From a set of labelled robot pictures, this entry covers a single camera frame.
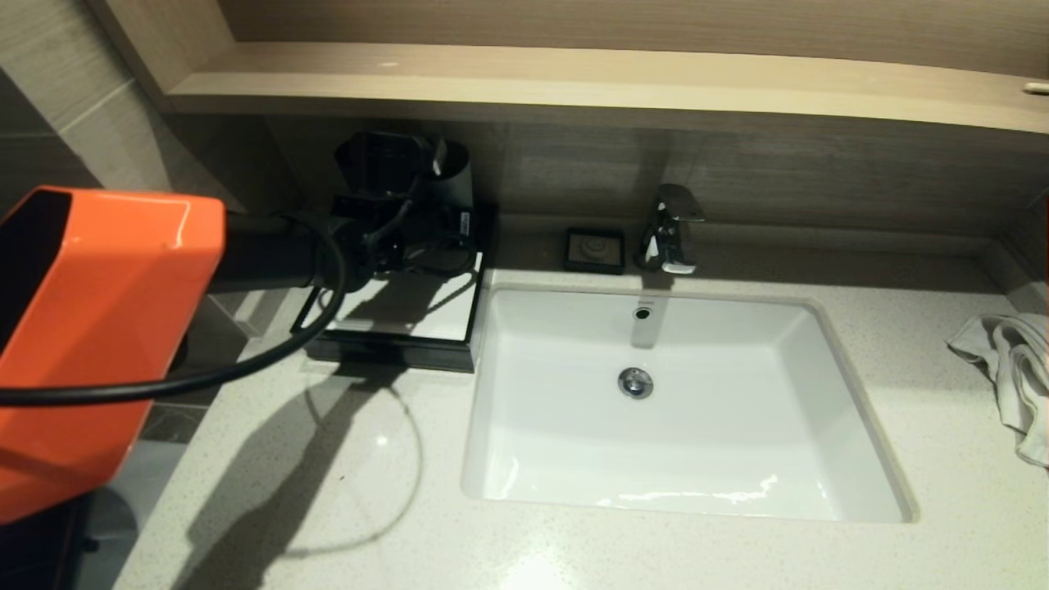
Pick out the grey plastic cup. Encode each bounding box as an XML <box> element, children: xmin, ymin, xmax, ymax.
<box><xmin>426</xmin><ymin>138</ymin><xmax>477</xmax><ymax>216</ymax></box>

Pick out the drawer with plastic bags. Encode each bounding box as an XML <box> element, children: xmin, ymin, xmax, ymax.
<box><xmin>307</xmin><ymin>336</ymin><xmax>477</xmax><ymax>374</ymax></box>

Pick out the black amenity box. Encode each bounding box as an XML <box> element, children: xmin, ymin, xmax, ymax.
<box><xmin>288</xmin><ymin>201</ymin><xmax>502</xmax><ymax>374</ymax></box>

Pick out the black tumbler cup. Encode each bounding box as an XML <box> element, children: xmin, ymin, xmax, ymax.
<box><xmin>334</xmin><ymin>139</ymin><xmax>360</xmax><ymax>199</ymax></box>

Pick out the black soap dish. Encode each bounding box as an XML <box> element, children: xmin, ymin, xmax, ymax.
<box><xmin>563</xmin><ymin>228</ymin><xmax>626</xmax><ymax>276</ymax></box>

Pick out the light wooden shelf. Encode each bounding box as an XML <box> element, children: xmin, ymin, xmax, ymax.
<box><xmin>86</xmin><ymin>0</ymin><xmax>1049</xmax><ymax>136</ymax></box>

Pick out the chrome sink faucet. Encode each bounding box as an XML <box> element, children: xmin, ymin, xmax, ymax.
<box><xmin>635</xmin><ymin>184</ymin><xmax>706</xmax><ymax>276</ymax></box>

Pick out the chrome sink drain stopper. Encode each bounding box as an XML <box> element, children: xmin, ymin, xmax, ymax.
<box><xmin>617</xmin><ymin>367</ymin><xmax>655</xmax><ymax>401</ymax></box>

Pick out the white sink basin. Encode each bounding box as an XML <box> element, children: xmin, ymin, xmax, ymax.
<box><xmin>460</xmin><ymin>284</ymin><xmax>918</xmax><ymax>524</ymax></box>

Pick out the white towel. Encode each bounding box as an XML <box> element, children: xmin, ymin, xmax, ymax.
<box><xmin>943</xmin><ymin>312</ymin><xmax>1049</xmax><ymax>469</ymax></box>

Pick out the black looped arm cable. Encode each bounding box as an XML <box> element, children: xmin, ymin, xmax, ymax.
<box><xmin>406</xmin><ymin>234</ymin><xmax>481</xmax><ymax>279</ymax></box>

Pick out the black coiled arm cable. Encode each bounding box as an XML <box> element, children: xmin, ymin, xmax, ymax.
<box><xmin>0</xmin><ymin>213</ymin><xmax>350</xmax><ymax>407</ymax></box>

